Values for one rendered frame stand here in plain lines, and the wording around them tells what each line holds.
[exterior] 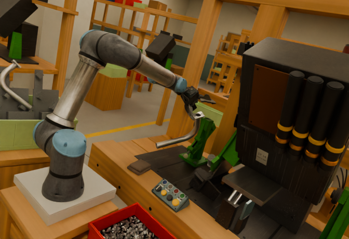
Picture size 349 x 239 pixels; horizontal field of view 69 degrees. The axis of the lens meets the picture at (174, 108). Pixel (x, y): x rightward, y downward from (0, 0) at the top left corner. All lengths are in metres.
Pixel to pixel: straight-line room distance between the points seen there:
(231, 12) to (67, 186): 11.64
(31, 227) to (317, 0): 1.51
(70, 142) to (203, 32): 1.09
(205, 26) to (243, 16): 10.36
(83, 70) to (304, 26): 10.64
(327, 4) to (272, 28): 0.26
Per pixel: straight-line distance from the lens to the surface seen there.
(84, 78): 1.07
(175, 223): 1.11
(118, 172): 1.31
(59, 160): 0.99
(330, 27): 11.25
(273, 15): 1.51
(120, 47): 0.99
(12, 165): 1.51
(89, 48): 1.07
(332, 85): 0.74
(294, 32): 11.36
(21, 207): 1.11
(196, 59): 1.69
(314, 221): 1.57
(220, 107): 1.68
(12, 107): 1.74
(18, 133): 1.53
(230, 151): 1.15
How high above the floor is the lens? 1.56
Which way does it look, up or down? 15 degrees down
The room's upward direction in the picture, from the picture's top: 16 degrees clockwise
